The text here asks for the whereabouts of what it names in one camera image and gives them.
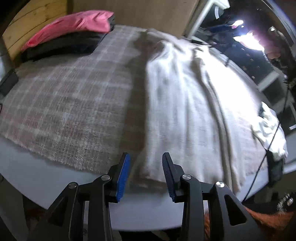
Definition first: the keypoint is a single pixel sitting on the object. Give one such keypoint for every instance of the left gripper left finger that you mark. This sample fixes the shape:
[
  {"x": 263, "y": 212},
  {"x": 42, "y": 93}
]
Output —
[{"x": 64, "y": 219}]

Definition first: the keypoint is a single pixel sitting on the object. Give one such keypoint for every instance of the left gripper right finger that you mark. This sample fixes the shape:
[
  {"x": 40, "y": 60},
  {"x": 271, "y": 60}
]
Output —
[{"x": 229, "y": 219}]

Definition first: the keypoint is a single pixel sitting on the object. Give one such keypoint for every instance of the white knit cardigan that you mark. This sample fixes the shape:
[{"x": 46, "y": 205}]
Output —
[{"x": 200, "y": 112}]

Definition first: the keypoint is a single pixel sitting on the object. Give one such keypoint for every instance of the white crumpled cloth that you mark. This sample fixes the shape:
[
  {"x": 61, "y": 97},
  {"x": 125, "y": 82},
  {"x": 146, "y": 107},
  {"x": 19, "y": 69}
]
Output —
[{"x": 267, "y": 129}]

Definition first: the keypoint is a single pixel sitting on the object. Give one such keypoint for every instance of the pink plaid blanket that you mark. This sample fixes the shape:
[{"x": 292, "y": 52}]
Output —
[{"x": 82, "y": 111}]

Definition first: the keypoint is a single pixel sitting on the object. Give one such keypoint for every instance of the brown cardboard panel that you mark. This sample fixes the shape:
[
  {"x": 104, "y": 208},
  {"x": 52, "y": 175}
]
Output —
[{"x": 169, "y": 16}]

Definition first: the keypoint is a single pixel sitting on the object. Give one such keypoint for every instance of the black folded garment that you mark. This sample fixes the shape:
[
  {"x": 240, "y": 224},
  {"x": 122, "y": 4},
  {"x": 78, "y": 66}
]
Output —
[{"x": 73, "y": 43}]

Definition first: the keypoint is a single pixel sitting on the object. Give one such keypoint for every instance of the pink folded garment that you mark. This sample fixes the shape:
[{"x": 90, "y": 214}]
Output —
[{"x": 92, "y": 21}]

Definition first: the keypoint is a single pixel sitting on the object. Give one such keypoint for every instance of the light wooden board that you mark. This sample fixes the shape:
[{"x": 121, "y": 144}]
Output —
[{"x": 29, "y": 20}]

